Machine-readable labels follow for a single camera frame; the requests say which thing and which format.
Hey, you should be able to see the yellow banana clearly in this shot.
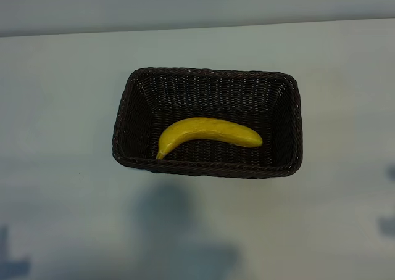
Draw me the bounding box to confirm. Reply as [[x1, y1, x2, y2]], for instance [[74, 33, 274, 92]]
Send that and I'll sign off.
[[155, 117, 264, 161]]

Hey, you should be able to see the dark brown wicker basket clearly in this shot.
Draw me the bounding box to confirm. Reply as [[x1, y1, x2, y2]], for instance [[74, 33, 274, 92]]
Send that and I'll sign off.
[[110, 65, 305, 179]]

